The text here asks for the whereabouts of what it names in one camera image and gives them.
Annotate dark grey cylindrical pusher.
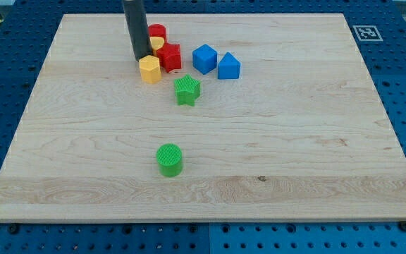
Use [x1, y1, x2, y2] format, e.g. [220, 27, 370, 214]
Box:
[122, 0, 152, 61]

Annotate red circle block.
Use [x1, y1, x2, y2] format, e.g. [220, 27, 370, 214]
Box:
[148, 23, 167, 42]

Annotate yellow heart block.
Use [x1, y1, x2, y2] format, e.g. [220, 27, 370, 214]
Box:
[150, 36, 166, 56]

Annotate red star block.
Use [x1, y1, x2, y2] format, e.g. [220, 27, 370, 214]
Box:
[156, 42, 182, 73]

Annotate green star block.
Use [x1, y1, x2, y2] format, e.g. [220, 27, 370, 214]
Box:
[173, 74, 200, 107]

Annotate green circle block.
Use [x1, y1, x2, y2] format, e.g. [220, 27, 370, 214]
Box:
[156, 143, 183, 177]

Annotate yellow hexagon block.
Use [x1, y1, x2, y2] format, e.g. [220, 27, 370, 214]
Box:
[139, 55, 161, 84]

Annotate blue cube block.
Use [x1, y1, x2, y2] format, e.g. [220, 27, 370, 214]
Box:
[192, 44, 217, 75]

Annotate blue triangle block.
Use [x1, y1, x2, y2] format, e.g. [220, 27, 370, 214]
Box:
[217, 52, 241, 80]

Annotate light wooden board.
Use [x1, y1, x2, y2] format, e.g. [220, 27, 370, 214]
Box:
[0, 13, 406, 223]

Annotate white fiducial marker tag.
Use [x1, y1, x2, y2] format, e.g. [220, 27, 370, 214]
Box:
[352, 25, 383, 42]

